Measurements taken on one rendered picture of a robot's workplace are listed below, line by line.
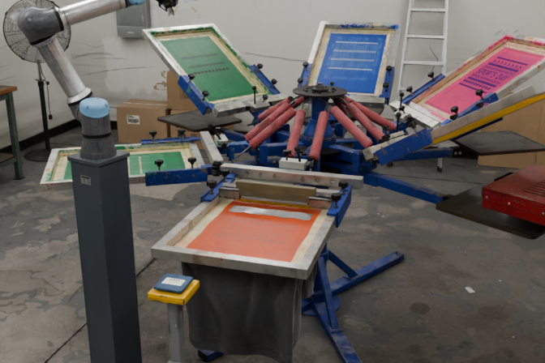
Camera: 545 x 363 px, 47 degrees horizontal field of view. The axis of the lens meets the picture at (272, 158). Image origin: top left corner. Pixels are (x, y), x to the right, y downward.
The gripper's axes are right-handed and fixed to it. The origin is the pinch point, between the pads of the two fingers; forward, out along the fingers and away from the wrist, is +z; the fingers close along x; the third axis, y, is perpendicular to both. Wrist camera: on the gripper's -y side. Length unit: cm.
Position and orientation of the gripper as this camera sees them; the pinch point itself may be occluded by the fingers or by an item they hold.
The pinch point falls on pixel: (186, 6)
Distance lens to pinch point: 300.7
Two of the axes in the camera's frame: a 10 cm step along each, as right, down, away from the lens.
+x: 7.9, -3.5, -5.0
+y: 0.7, 8.6, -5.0
